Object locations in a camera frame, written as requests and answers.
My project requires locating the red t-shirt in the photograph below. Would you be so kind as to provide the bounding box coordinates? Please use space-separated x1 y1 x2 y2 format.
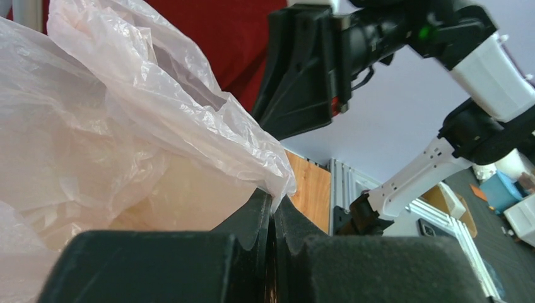
6 0 289 114

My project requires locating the clothes rack pole with foot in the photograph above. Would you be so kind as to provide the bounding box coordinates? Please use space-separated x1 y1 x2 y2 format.
12 0 44 33

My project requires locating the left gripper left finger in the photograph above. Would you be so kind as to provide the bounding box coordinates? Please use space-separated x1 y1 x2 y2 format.
38 190 271 302

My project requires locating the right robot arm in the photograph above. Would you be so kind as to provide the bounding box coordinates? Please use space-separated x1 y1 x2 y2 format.
252 1 534 235

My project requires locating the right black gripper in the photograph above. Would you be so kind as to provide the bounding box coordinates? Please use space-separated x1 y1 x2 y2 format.
252 3 339 140

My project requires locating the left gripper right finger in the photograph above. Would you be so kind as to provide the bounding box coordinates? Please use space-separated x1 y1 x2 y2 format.
272 198 488 302

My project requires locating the beige plastic trash bin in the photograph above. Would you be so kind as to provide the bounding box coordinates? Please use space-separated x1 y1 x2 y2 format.
110 157 256 231

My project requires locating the pink plastic trash bag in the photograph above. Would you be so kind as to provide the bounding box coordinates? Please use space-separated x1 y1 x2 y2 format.
0 0 298 303

